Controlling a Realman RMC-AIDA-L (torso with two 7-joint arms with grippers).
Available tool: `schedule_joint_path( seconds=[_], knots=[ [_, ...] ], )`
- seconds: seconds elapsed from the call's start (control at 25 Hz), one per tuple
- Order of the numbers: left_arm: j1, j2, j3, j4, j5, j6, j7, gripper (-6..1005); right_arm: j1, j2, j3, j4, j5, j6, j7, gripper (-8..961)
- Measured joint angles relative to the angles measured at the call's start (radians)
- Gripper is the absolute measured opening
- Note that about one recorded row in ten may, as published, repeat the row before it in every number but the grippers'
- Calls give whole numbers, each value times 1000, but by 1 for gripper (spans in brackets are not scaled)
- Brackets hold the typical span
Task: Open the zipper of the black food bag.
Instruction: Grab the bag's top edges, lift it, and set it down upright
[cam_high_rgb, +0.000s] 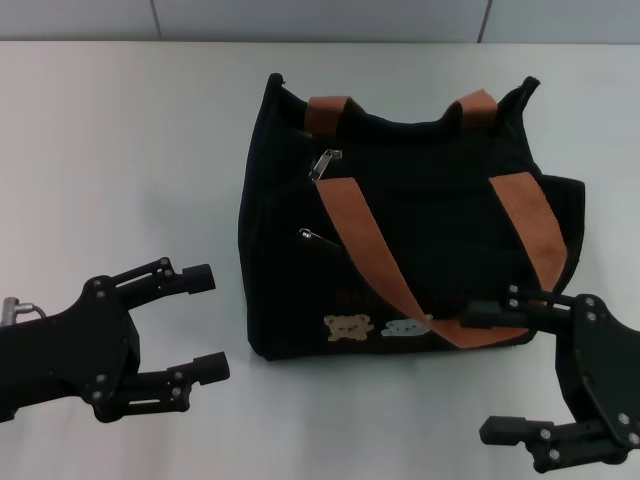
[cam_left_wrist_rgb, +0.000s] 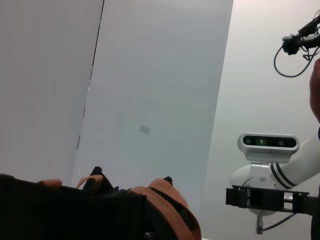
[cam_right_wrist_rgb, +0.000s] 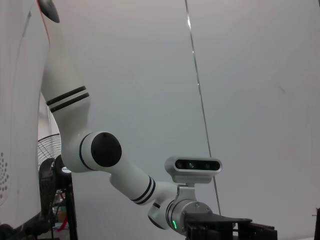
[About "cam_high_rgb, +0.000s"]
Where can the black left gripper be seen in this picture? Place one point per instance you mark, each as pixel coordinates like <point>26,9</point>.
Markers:
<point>75,350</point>

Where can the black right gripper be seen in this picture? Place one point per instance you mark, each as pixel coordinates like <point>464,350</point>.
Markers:
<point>605,370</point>

